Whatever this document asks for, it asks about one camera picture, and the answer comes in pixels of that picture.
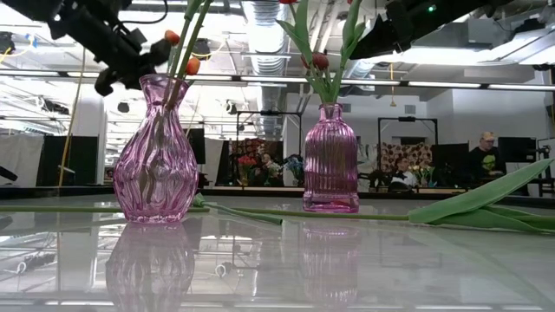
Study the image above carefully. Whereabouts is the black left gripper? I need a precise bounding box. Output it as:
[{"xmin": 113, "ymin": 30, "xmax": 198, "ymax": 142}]
[{"xmin": 47, "ymin": 6, "xmax": 173, "ymax": 97}]

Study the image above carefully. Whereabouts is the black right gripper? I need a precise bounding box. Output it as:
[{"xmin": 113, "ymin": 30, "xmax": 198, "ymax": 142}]
[{"xmin": 348, "ymin": 0, "xmax": 435, "ymax": 61}]

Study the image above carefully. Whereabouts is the pink wavy glass vase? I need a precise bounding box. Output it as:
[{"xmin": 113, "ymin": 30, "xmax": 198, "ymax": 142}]
[{"xmin": 111, "ymin": 73, "xmax": 200, "ymax": 225}]

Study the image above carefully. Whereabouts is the pink ribbed glass vase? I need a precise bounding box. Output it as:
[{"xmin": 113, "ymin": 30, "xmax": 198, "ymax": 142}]
[{"xmin": 302, "ymin": 102, "xmax": 361, "ymax": 214}]

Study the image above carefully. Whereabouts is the black panel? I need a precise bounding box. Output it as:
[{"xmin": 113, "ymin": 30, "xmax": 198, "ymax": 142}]
[{"xmin": 36, "ymin": 134, "xmax": 100, "ymax": 187}]

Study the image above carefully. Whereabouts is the patterned fabric with circles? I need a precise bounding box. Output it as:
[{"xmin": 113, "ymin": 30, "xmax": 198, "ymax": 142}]
[{"xmin": 381, "ymin": 142, "xmax": 434, "ymax": 183}]

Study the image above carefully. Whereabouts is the black monitor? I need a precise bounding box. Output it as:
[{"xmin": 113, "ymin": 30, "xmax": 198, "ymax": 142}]
[
  {"xmin": 497, "ymin": 136, "xmax": 538, "ymax": 164},
  {"xmin": 186, "ymin": 128, "xmax": 207, "ymax": 165}
]

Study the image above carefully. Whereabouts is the black screen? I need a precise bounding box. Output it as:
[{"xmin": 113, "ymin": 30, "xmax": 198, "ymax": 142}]
[{"xmin": 431, "ymin": 142, "xmax": 472, "ymax": 183}]

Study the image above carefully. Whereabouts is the person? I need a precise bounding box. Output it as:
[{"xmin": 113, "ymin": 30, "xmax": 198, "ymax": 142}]
[
  {"xmin": 466, "ymin": 131, "xmax": 507, "ymax": 179},
  {"xmin": 388, "ymin": 155, "xmax": 420, "ymax": 192}
]

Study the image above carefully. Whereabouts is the white sheet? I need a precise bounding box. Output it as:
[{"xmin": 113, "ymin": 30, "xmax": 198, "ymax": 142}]
[{"xmin": 0, "ymin": 133, "xmax": 44, "ymax": 188}]

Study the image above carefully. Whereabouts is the orange patterned fabric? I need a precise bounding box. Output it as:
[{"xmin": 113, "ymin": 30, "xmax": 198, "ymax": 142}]
[{"xmin": 229, "ymin": 137, "xmax": 283, "ymax": 159}]

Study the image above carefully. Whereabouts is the yellow cable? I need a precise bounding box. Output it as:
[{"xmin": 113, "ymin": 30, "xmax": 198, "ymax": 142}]
[{"xmin": 55, "ymin": 42, "xmax": 88, "ymax": 188}]

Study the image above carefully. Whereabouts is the silver ventilation duct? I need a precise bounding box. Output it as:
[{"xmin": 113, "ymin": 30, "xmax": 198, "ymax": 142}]
[{"xmin": 240, "ymin": 0, "xmax": 298, "ymax": 140}]

